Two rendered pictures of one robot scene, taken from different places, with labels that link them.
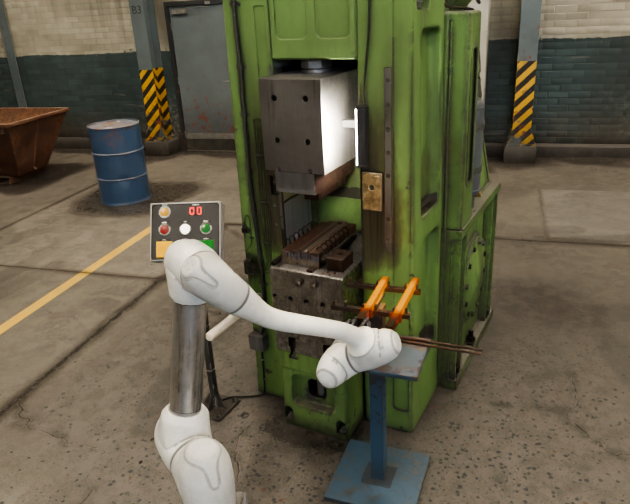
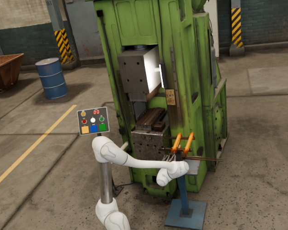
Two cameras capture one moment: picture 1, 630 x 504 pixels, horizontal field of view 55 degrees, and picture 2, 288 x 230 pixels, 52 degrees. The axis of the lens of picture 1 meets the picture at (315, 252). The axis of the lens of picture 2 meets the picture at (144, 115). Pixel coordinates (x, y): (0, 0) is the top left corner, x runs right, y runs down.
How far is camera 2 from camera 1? 51 cm
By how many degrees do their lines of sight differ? 3
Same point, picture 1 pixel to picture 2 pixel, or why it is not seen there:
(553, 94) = (250, 21)
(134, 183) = (60, 87)
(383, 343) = (181, 167)
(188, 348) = (105, 178)
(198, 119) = (84, 50)
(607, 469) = (280, 200)
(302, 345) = not seen: hidden behind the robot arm
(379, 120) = (170, 68)
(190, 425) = (109, 207)
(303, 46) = (134, 40)
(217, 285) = (115, 156)
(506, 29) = not seen: outside the picture
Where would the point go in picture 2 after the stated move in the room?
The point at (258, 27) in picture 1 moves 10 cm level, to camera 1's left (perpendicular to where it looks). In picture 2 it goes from (114, 33) to (104, 34)
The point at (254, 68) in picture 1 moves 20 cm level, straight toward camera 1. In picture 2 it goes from (114, 49) to (115, 54)
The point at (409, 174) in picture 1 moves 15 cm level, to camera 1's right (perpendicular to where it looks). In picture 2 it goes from (185, 89) to (200, 86)
